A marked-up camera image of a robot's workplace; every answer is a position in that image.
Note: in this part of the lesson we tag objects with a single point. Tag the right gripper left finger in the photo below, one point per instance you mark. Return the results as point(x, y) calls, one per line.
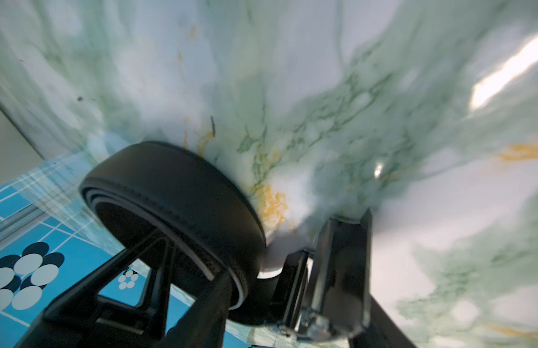
point(204, 323)

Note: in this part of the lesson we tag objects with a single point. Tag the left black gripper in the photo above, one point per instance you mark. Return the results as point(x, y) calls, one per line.
point(82, 317)

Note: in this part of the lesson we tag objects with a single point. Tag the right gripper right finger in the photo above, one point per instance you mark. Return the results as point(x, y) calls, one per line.
point(381, 333)

